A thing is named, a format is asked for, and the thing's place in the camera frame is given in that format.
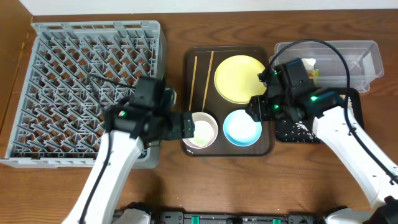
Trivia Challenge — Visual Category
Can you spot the yellow round plate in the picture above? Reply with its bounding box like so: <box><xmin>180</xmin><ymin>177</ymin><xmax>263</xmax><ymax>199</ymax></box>
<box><xmin>214</xmin><ymin>55</ymin><xmax>266</xmax><ymax>104</ymax></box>

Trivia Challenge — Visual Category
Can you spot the white plastic cup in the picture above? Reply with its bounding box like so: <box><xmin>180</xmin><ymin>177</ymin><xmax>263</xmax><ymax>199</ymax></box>
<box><xmin>189</xmin><ymin>121</ymin><xmax>215</xmax><ymax>147</ymax></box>

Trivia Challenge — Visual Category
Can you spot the white paper napkin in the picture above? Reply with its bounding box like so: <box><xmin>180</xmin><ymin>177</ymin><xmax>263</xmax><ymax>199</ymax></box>
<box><xmin>301</xmin><ymin>58</ymin><xmax>316</xmax><ymax>72</ymax></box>

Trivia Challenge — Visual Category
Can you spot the clear plastic waste bin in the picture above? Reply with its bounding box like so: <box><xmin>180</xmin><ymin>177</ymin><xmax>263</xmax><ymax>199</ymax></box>
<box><xmin>273</xmin><ymin>40</ymin><xmax>384</xmax><ymax>93</ymax></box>

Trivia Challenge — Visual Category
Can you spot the green orange snack wrapper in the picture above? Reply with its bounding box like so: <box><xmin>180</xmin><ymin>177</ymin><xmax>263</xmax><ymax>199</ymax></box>
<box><xmin>307</xmin><ymin>69</ymin><xmax>319</xmax><ymax>86</ymax></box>

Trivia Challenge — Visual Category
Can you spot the wooden chopstick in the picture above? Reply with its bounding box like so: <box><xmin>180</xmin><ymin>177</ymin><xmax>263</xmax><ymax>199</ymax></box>
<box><xmin>188</xmin><ymin>56</ymin><xmax>198</xmax><ymax>111</ymax></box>
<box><xmin>201</xmin><ymin>51</ymin><xmax>214</xmax><ymax>112</ymax></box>

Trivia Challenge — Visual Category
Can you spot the black waste tray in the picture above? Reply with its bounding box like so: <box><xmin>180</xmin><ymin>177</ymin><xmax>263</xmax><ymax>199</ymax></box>
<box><xmin>273</xmin><ymin>86</ymin><xmax>366</xmax><ymax>145</ymax></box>

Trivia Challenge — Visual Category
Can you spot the light blue bowl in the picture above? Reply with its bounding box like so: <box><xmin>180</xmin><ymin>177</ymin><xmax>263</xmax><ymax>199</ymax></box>
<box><xmin>223</xmin><ymin>110</ymin><xmax>262</xmax><ymax>147</ymax></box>

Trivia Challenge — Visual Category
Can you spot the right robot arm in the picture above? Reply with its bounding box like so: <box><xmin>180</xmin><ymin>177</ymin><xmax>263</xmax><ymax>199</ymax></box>
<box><xmin>246</xmin><ymin>58</ymin><xmax>397</xmax><ymax>209</ymax></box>

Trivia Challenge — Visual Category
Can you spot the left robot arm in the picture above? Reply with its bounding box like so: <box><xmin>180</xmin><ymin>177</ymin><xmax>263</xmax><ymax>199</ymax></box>
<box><xmin>64</xmin><ymin>76</ymin><xmax>195</xmax><ymax>223</ymax></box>

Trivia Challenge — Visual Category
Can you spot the grey plastic dish rack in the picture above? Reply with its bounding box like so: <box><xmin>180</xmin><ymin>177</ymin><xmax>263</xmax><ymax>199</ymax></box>
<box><xmin>1</xmin><ymin>21</ymin><xmax>167</xmax><ymax>169</ymax></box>

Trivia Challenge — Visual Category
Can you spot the pink white bowl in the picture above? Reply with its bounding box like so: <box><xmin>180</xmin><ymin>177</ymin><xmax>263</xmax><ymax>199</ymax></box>
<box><xmin>182</xmin><ymin>112</ymin><xmax>218</xmax><ymax>149</ymax></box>

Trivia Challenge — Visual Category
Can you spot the dark brown serving tray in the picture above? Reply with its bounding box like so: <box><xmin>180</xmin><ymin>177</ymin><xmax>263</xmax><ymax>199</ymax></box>
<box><xmin>182</xmin><ymin>45</ymin><xmax>274</xmax><ymax>157</ymax></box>

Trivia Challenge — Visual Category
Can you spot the leftover rice pile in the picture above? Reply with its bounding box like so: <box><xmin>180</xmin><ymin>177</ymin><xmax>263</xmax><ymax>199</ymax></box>
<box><xmin>276</xmin><ymin>93</ymin><xmax>355</xmax><ymax>142</ymax></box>

